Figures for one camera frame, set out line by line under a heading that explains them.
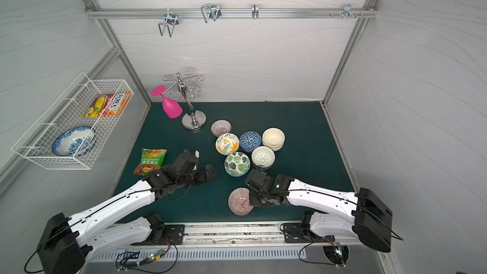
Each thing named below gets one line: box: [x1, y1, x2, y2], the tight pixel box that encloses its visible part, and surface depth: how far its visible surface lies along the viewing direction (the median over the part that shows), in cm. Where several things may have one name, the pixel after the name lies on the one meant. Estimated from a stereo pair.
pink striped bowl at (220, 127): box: [210, 119, 232, 137], surface depth 107 cm
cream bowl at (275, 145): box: [262, 140, 285, 152], surface depth 95 cm
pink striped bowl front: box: [228, 187, 254, 216], surface depth 82 cm
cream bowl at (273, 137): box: [261, 127, 286, 152], surface depth 99 cm
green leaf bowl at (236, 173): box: [225, 169, 249, 178], surface depth 90 cm
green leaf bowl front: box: [223, 151, 252, 177], surface depth 92 cm
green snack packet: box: [133, 148, 168, 177], surface depth 92 cm
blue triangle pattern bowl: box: [239, 130, 262, 153], surface depth 100 cm
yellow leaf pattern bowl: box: [215, 132, 240, 157], surface depth 100 cm
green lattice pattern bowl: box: [251, 145, 276, 167], surface depth 94 cm
